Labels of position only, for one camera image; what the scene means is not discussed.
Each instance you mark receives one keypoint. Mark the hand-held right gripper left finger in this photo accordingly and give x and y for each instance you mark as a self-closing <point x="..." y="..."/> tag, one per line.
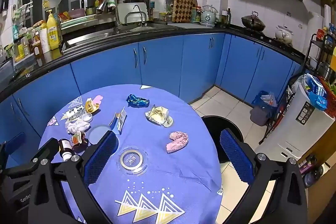
<point x="101" y="158"/>

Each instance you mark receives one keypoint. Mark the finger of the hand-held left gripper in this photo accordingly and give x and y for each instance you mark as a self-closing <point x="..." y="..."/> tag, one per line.
<point x="15" y="142"/>
<point x="47" y="149"/>

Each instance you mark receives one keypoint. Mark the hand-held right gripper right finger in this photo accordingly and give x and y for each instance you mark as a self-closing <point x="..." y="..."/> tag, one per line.
<point x="236" y="158"/>

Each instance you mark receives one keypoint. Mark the orange brown wrapper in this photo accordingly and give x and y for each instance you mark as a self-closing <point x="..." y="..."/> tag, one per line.
<point x="78" y="140"/>

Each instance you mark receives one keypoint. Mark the white paper towel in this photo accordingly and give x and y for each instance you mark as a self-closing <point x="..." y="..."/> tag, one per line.
<point x="76" y="126"/>

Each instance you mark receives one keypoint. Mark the black round trash bin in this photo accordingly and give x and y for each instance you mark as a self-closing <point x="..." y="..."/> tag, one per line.
<point x="212" y="127"/>

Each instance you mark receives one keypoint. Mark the yellow white snack wrapper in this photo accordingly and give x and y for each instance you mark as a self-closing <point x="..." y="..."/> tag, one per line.
<point x="158" y="115"/>

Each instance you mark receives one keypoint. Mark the brown glass bottle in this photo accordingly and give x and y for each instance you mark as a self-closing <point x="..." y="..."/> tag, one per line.
<point x="65" y="149"/>

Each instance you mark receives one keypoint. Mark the plain clear round lid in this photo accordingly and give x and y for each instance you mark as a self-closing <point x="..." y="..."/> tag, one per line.
<point x="98" y="134"/>

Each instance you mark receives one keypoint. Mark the blue white small carton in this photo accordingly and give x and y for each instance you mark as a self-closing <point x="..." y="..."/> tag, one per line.
<point x="118" y="121"/>

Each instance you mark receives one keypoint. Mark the small white cup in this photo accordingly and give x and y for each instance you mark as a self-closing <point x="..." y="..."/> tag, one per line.
<point x="87" y="117"/>

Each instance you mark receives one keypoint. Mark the black white wrapper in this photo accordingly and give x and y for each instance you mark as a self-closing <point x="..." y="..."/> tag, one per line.
<point x="73" y="111"/>

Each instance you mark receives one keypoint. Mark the yellow pink wrapper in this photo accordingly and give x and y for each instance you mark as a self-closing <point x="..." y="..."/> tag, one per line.
<point x="92" y="106"/>

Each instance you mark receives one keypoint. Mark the grey bin with blue bag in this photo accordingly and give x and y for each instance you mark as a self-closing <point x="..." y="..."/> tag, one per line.
<point x="262" y="111"/>

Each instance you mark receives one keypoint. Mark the pink heart-shaped paper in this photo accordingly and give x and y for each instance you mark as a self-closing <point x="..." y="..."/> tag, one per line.
<point x="97" y="98"/>

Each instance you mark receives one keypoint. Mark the pink crumpled wrapper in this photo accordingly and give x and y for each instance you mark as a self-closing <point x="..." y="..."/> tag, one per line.
<point x="177" y="141"/>

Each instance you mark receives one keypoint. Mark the white floor appliance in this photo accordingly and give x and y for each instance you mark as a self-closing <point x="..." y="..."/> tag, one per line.
<point x="294" y="129"/>

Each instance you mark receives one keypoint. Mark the blue crumpled foil wrapper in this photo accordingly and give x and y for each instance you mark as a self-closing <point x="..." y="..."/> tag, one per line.
<point x="137" y="101"/>

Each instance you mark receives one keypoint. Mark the blue patterned tablecloth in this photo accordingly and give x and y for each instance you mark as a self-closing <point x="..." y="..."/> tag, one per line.
<point x="170" y="182"/>

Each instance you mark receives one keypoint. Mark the row of condiment bottles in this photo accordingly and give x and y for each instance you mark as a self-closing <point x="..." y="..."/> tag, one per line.
<point x="26" y="40"/>

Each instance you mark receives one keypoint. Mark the blue white plastic bag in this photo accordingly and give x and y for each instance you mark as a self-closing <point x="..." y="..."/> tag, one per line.
<point x="316" y="92"/>

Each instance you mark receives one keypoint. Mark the blue kitchen base cabinets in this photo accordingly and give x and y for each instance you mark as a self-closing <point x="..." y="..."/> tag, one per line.
<point x="157" y="61"/>

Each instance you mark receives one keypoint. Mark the red plastic basket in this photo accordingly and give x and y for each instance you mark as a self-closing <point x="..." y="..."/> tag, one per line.
<point x="329" y="92"/>

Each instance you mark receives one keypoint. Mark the yellow dish soap bottle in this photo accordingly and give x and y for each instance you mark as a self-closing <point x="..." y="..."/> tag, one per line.
<point x="53" y="31"/>

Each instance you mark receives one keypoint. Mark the stainless steel pot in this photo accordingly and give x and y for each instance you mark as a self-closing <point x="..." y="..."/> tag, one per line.
<point x="328" y="71"/>

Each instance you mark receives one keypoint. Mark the black shelf rack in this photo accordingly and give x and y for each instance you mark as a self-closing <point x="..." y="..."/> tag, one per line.
<point x="313" y="56"/>

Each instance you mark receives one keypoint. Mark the white ceramic pot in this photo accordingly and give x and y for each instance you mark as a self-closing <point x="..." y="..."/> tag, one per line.
<point x="284" y="33"/>

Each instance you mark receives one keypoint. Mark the dark wok with lid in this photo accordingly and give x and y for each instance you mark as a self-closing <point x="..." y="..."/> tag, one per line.
<point x="253" y="22"/>

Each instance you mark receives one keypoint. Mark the yellow juice bottle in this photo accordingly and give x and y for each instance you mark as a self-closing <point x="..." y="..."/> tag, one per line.
<point x="333" y="57"/>

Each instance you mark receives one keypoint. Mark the dark oil bottle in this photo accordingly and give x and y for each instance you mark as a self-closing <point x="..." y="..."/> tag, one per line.
<point x="229" y="16"/>

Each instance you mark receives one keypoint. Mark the green electric kettle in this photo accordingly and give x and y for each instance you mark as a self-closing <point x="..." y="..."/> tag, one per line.
<point x="208" y="16"/>

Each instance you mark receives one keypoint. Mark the tall chrome faucet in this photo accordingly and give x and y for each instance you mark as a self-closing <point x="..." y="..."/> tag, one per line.
<point x="115" y="14"/>

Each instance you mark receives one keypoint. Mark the small chrome faucet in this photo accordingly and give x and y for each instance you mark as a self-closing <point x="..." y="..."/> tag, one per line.
<point x="137" y="15"/>

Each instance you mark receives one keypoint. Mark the checkered wooden cutting board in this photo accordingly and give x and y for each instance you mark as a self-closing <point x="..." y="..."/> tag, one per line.
<point x="183" y="3"/>

